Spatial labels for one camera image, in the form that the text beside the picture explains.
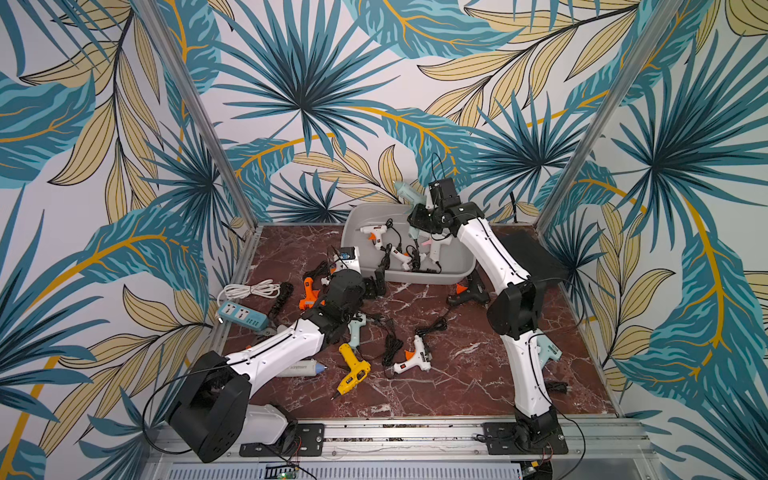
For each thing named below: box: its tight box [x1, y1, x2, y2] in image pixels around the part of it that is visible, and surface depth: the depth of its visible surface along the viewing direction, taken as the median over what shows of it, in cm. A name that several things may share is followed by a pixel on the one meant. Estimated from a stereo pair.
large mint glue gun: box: [394, 181, 426, 213], surface depth 92 cm
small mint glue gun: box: [534, 328, 563, 370], surface depth 89 cm
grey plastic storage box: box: [341, 203, 476, 284], surface depth 111 cm
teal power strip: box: [217, 301, 269, 331], surface depth 94 cm
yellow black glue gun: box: [336, 343, 371, 396], surface depth 85 cm
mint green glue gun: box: [348, 312, 366, 348], surface depth 92 cm
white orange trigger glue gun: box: [355, 225, 387, 250], surface depth 115 cm
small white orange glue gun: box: [393, 334, 431, 374], surface depth 86 cm
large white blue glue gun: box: [276, 360, 327, 378], surface depth 83 cm
